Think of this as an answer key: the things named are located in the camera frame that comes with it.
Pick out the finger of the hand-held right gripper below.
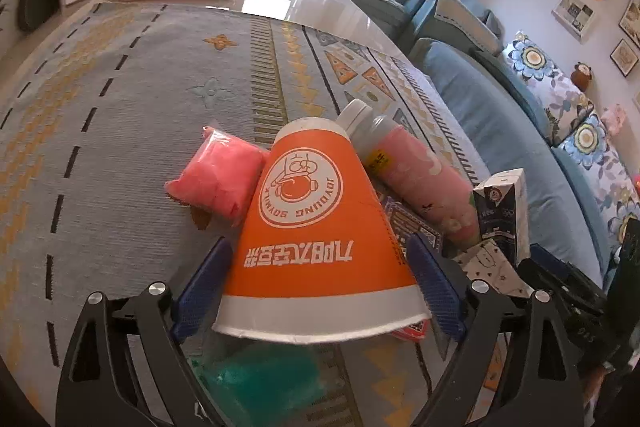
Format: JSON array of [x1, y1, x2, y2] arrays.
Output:
[[519, 244, 606, 303]]

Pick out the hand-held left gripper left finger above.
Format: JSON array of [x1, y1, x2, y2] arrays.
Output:
[[55, 237, 233, 427]]

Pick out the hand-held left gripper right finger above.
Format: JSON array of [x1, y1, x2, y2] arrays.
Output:
[[406, 234, 586, 427]]

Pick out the red snack packet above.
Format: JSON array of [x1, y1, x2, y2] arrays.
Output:
[[390, 318, 432, 343]]

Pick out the white patterned paper box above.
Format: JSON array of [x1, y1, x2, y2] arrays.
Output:
[[452, 239, 533, 300]]

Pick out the dark blue milk carton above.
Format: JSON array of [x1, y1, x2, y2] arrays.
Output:
[[472, 168, 531, 265]]

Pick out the green plastic packet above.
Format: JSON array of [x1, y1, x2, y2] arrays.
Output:
[[192, 342, 326, 427]]

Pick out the pink tissue packet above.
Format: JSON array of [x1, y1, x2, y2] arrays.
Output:
[[165, 126, 268, 228]]

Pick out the pink bottle with grey cap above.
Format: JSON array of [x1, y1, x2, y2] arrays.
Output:
[[357, 116, 481, 250]]

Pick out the orange paper cup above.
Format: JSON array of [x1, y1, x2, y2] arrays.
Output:
[[212, 117, 433, 345]]

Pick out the white capped bottle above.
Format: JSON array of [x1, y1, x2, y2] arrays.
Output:
[[334, 99, 375, 142]]

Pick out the blue cushion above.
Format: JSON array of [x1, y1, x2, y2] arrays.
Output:
[[550, 146, 618, 258], [470, 49, 551, 148]]

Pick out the floral pillow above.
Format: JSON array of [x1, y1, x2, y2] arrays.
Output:
[[502, 32, 594, 145], [557, 111, 640, 248]]

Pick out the blue-grey sofa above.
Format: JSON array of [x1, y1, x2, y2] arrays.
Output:
[[277, 0, 640, 298]]

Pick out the pink plush toy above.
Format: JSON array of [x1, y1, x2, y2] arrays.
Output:
[[601, 103, 629, 136]]

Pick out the patterned grey tablecloth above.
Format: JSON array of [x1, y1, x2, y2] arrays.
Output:
[[0, 2, 501, 427]]

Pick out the brown monkey plush toy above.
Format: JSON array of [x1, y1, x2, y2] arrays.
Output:
[[571, 62, 594, 92]]

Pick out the small butterfly framed picture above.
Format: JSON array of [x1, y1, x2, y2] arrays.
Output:
[[610, 39, 640, 78]]

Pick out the white framed picture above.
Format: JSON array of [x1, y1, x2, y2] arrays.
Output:
[[552, 0, 596, 38]]

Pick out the flower picture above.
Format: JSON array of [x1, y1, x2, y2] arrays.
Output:
[[619, 0, 640, 50]]

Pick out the sofa armrest cover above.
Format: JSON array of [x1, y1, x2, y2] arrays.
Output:
[[389, 0, 439, 54]]

